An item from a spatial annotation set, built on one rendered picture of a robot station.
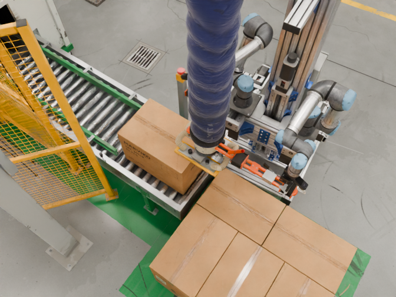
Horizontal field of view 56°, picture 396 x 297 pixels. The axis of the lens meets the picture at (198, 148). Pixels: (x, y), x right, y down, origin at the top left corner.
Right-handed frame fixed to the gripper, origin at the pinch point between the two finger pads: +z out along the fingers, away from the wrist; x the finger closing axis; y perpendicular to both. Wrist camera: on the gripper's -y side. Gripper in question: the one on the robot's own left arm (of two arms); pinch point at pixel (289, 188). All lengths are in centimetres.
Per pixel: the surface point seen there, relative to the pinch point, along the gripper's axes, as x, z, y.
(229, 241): 29, 69, 18
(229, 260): 41, 69, 10
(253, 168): 2.0, -1.2, 24.4
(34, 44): 44, -74, 136
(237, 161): 3.8, -1.5, 35.1
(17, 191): 99, -2, 130
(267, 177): 2.4, -1.3, 14.0
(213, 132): 7, -23, 52
